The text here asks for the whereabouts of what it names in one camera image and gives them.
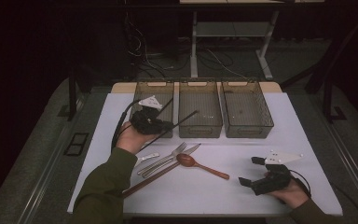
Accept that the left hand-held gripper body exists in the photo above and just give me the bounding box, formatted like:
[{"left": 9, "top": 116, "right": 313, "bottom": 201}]
[{"left": 130, "top": 95, "right": 163, "bottom": 135}]

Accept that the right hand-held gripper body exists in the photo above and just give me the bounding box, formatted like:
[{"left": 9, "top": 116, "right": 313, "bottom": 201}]
[{"left": 250, "top": 150, "right": 304, "bottom": 197}]

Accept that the black chopstick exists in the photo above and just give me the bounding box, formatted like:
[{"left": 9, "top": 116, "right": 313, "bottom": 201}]
[
  {"left": 156, "top": 97, "right": 174, "bottom": 119},
  {"left": 139, "top": 109, "right": 200, "bottom": 153}
]

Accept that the transparent grey plastic bin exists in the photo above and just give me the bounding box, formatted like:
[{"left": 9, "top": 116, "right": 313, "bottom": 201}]
[
  {"left": 177, "top": 80, "right": 224, "bottom": 139},
  {"left": 128, "top": 81, "right": 175, "bottom": 139},
  {"left": 220, "top": 80, "right": 275, "bottom": 139}
]

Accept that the white ceramic soup spoon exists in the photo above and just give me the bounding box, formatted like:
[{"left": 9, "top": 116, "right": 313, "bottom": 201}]
[{"left": 134, "top": 151, "right": 161, "bottom": 168}]

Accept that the steel fork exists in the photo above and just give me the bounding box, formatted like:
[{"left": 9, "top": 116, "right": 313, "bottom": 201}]
[{"left": 136, "top": 142, "right": 188, "bottom": 175}]

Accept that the person's left hand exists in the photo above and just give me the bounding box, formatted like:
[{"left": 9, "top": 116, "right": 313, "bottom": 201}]
[{"left": 115, "top": 120, "right": 157, "bottom": 156}]

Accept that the person's right hand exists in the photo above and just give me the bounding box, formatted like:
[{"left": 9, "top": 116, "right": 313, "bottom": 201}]
[{"left": 267, "top": 179, "right": 310, "bottom": 210}]

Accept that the steel table knife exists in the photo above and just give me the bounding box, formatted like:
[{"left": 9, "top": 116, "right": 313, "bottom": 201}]
[{"left": 141, "top": 143, "right": 202, "bottom": 179}]

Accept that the brown wooden spoon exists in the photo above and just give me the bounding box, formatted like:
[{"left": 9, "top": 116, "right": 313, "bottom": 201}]
[{"left": 175, "top": 152, "right": 231, "bottom": 181}]

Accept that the white metal desk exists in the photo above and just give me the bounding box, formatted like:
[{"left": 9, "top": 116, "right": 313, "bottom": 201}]
[{"left": 179, "top": 0, "right": 325, "bottom": 81}]

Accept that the large black stand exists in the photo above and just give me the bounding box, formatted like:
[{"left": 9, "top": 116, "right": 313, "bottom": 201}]
[{"left": 281, "top": 12, "right": 358, "bottom": 124}]

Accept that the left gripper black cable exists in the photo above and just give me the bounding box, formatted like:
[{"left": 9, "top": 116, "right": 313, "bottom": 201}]
[{"left": 111, "top": 98, "right": 144, "bottom": 153}]

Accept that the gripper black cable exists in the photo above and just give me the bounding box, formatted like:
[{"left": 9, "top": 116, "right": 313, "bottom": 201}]
[
  {"left": 111, "top": 98, "right": 144, "bottom": 153},
  {"left": 288, "top": 169, "right": 312, "bottom": 199}
]

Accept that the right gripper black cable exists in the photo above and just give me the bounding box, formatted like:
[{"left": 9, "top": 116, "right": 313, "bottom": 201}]
[{"left": 288, "top": 169, "right": 312, "bottom": 199}]

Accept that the tangle of floor cables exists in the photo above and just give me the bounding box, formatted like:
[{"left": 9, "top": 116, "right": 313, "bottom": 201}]
[{"left": 124, "top": 12, "right": 194, "bottom": 78}]

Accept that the thin black stand post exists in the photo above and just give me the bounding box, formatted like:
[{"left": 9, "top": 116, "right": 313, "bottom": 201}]
[{"left": 59, "top": 71, "right": 87, "bottom": 122}]

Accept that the white floor cable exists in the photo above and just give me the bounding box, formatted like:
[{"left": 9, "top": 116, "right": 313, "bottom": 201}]
[{"left": 199, "top": 46, "right": 250, "bottom": 78}]

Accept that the silver floor rail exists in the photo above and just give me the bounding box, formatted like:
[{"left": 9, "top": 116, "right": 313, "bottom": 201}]
[
  {"left": 18, "top": 124, "right": 76, "bottom": 224},
  {"left": 320, "top": 118, "right": 358, "bottom": 218}
]

